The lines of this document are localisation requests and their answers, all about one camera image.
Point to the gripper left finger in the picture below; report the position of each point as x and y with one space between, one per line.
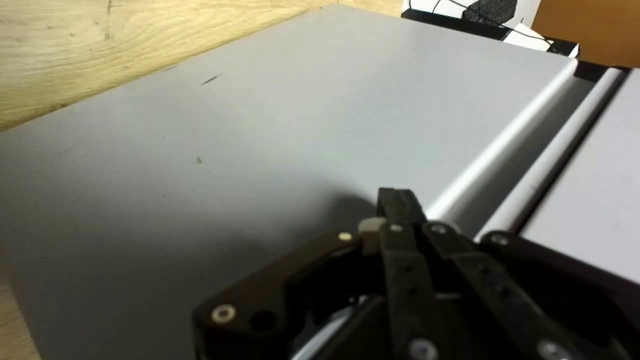
320 260

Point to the black foam block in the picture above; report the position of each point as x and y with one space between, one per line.
492 10

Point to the large grey drawer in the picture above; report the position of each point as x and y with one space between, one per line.
250 175

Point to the grey filing cabinet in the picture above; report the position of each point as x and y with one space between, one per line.
250 175

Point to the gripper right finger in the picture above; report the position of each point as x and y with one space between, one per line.
540 280

